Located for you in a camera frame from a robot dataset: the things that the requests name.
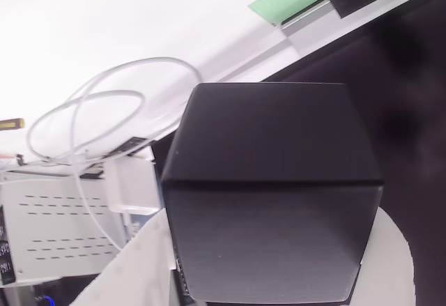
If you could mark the yellow flat object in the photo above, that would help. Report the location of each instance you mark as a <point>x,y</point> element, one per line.
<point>12,124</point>

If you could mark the white vented equipment case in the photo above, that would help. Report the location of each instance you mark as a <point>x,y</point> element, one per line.
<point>52,229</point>

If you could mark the white power adapter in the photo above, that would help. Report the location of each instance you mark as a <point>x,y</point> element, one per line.
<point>132,187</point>

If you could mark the silver flat device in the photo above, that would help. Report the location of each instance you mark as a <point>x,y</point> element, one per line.
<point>303,20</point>

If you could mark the black monitor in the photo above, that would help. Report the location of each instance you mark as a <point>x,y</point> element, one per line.
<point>411,111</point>

